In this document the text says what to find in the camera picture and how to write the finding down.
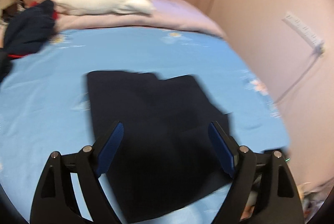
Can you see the pink quilted comforter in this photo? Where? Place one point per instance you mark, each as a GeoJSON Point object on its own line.
{"type": "Point", "coordinates": [168, 14]}

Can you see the light blue floral bedsheet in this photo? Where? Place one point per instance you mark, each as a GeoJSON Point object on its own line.
{"type": "Point", "coordinates": [44, 101]}

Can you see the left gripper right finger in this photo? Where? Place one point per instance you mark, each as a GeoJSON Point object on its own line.
{"type": "Point", "coordinates": [262, 190]}

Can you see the white wall power strip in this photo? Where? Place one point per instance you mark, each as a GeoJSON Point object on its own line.
{"type": "Point", "coordinates": [305, 32]}

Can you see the navy blue jacket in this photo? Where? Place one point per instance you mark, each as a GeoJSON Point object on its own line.
{"type": "Point", "coordinates": [166, 160]}

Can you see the dark navy crumpled garment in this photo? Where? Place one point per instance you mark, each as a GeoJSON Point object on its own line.
{"type": "Point", "coordinates": [29, 30]}

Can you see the black folded garment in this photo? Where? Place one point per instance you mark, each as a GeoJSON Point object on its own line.
{"type": "Point", "coordinates": [5, 64]}

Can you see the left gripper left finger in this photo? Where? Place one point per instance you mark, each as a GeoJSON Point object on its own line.
{"type": "Point", "coordinates": [69, 190]}

